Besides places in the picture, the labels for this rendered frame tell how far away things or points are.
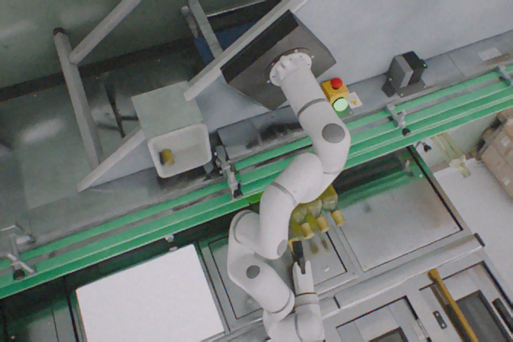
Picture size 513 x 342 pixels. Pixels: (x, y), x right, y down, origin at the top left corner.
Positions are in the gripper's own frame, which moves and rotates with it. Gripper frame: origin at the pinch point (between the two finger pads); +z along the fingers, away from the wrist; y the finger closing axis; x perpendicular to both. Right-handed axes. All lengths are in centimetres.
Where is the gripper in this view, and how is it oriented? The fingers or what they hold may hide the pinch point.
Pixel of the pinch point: (296, 249)
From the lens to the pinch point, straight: 154.8
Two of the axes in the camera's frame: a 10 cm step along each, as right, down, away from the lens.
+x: -9.9, 1.1, -1.1
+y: 0.5, -4.8, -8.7
